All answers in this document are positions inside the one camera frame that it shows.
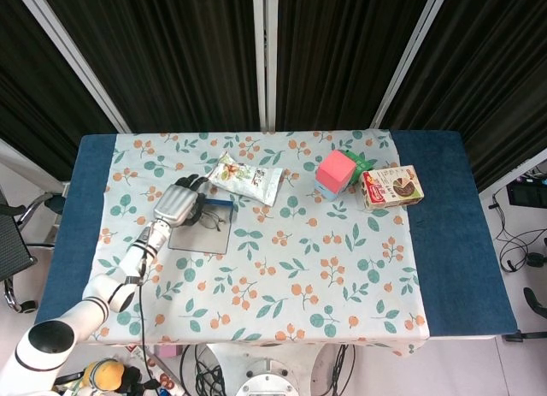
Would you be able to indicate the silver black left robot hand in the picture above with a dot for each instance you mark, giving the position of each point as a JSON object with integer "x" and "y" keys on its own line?
{"x": 175, "y": 201}

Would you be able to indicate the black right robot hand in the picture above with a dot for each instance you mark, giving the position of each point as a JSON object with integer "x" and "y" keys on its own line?
{"x": 538, "y": 302}

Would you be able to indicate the thin black eyeglasses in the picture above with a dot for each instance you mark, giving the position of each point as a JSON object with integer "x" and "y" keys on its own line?
{"x": 209, "y": 220}

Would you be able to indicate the grey tray blue rim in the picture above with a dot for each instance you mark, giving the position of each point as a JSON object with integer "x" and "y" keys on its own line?
{"x": 201, "y": 242}

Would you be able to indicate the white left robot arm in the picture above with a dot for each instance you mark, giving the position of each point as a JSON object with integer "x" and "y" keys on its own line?
{"x": 94, "y": 308}

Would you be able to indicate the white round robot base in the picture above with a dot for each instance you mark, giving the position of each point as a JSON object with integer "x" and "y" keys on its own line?
{"x": 265, "y": 379}

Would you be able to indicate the pink rectangular block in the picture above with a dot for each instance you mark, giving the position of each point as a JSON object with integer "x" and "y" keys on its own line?
{"x": 166, "y": 352}

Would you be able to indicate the cookie box with brown print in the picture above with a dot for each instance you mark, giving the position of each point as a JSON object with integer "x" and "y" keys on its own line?
{"x": 391, "y": 186}

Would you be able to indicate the black floor bar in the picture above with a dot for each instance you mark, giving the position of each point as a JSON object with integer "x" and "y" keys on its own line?
{"x": 525, "y": 336}

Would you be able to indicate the round black floor device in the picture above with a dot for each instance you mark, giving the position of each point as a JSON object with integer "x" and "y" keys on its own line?
{"x": 534, "y": 259}

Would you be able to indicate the white foil snack bag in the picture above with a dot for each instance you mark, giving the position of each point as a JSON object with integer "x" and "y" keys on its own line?
{"x": 243, "y": 180}

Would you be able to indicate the blue felt table cover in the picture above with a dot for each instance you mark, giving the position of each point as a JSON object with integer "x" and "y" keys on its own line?
{"x": 448, "y": 242}

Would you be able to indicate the floral fruit print tablecloth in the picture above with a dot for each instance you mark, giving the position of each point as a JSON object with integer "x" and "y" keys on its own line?
{"x": 299, "y": 242}

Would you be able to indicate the black pleated curtain panel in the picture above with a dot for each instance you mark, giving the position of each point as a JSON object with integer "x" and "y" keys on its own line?
{"x": 491, "y": 71}
{"x": 342, "y": 58}
{"x": 171, "y": 58}
{"x": 25, "y": 92}

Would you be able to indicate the light blue foam cube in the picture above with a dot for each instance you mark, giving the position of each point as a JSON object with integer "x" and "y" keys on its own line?
{"x": 327, "y": 193}

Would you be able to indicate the pink foam cube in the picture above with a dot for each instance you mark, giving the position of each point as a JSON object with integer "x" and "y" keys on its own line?
{"x": 335, "y": 169}

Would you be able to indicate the black mesh office chair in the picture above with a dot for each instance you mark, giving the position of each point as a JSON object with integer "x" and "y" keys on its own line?
{"x": 13, "y": 242}

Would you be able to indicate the red white printed package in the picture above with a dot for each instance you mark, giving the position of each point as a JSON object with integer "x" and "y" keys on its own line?
{"x": 164, "y": 383}

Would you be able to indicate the yellow plush toy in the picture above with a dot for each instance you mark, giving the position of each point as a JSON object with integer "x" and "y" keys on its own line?
{"x": 107, "y": 372}

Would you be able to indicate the green object behind cubes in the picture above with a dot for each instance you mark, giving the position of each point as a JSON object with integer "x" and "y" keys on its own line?
{"x": 361, "y": 167}

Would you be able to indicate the white partition post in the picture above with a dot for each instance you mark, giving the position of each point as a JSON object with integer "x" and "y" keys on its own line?
{"x": 265, "y": 58}
{"x": 72, "y": 58}
{"x": 410, "y": 58}

